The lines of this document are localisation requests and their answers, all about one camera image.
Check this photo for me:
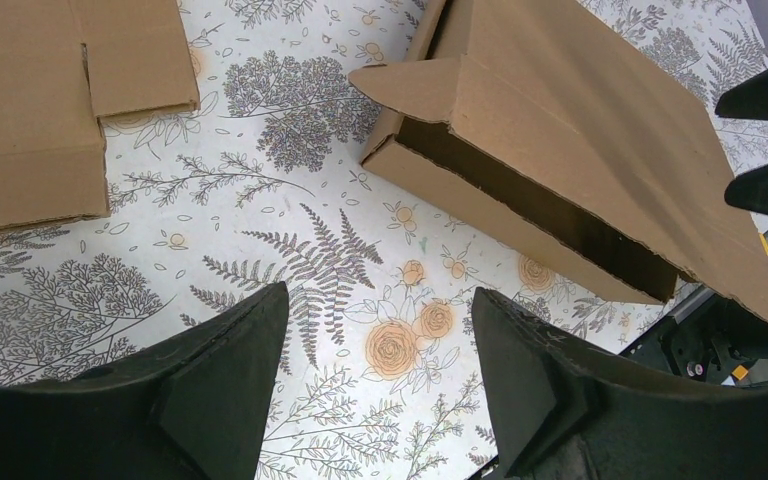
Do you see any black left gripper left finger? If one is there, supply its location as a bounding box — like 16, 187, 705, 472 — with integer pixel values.
0, 282, 289, 479

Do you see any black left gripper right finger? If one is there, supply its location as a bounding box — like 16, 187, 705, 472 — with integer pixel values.
471, 288, 768, 479

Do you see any cardboard box sheet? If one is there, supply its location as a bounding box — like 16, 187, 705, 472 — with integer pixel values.
349, 1, 768, 322

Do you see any floral patterned table mat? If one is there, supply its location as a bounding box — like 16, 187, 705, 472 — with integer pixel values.
0, 0, 768, 480

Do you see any lower flat cardboard sheet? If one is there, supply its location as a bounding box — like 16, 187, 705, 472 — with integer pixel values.
0, 1, 200, 231

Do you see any black base rail bar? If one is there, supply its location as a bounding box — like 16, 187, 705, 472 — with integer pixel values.
620, 292, 768, 387

